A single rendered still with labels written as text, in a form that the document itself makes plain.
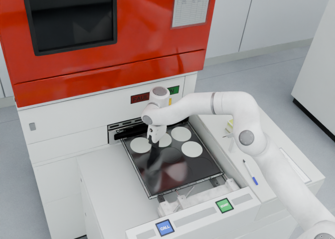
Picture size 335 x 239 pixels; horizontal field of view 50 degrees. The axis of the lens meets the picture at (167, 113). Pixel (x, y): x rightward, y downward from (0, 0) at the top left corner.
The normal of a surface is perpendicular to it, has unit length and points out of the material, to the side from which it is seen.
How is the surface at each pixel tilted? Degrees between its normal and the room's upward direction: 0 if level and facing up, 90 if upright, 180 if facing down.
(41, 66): 90
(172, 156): 0
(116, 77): 90
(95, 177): 0
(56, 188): 90
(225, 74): 0
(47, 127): 90
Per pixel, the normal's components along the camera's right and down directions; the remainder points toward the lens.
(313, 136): 0.08, -0.74
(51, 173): 0.41, 0.64
